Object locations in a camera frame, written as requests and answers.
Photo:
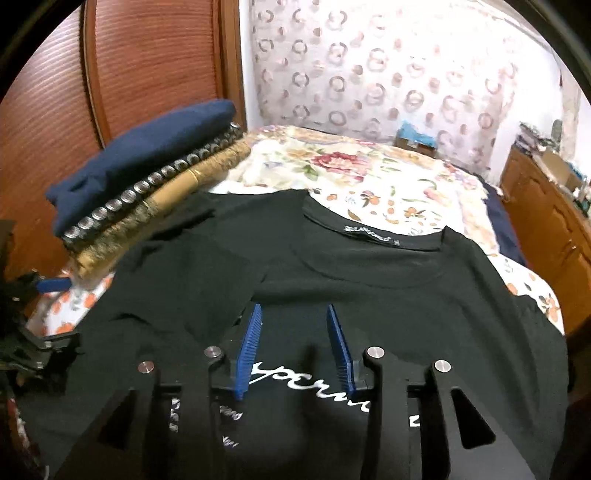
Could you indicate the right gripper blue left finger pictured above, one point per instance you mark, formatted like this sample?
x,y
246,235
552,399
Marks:
x,y
239,348

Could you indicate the wooden louvered wardrobe door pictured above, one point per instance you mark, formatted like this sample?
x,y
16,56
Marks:
x,y
101,69

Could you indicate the wooden sideboard cabinet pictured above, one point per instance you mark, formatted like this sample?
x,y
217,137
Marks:
x,y
553,235

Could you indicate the floral orange-print bed sheet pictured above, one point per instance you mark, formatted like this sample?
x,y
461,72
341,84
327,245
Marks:
x,y
381,189

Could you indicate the cardboard box on cabinet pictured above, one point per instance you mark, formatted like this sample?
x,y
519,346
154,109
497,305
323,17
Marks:
x,y
560,171

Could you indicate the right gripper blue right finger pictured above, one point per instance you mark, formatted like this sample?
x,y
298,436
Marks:
x,y
349,345

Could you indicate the folded tan brown garment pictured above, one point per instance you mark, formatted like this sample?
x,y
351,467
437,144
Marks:
x,y
112,243

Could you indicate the circle-patterned sheer curtain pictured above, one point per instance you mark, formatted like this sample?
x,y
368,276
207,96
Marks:
x,y
467,73

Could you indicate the folded black circle-patterned garment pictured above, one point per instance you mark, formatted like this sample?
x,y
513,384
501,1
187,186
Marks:
x,y
108,213

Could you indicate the blue box behind bed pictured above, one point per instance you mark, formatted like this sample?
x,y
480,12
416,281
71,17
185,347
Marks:
x,y
409,138

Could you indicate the navy blue blanket edge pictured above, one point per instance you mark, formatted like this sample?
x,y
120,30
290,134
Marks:
x,y
509,245

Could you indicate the folded navy blue garment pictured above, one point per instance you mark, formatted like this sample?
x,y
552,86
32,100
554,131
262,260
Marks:
x,y
133,156

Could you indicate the black t-shirt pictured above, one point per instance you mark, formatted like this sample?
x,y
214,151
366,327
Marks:
x,y
469,380

